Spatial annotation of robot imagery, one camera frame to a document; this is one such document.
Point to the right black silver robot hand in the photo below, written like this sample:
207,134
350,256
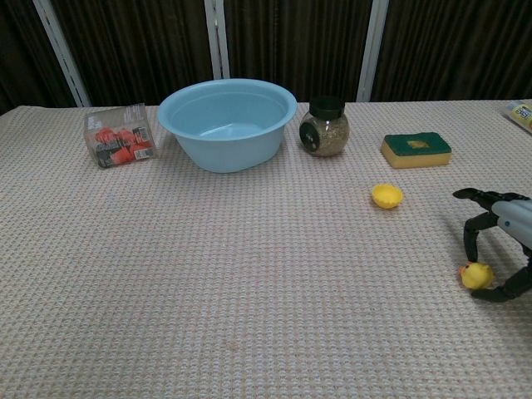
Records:
515,224

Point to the yellow rubber duck toy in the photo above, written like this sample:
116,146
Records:
478,276

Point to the green yellow sponge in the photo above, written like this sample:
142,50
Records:
415,151

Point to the black curtain panel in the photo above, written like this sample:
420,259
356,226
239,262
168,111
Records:
291,41
457,45
21,54
141,45

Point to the glass spice jar black lid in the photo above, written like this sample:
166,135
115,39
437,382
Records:
326,133

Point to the light blue plastic basin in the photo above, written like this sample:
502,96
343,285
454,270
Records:
226,145

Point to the pink woven tablecloth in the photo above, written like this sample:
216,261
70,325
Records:
208,270

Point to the clear box red black contents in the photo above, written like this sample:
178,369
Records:
120,137

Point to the white metal frame post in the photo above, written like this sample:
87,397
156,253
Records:
217,41
372,54
62,54

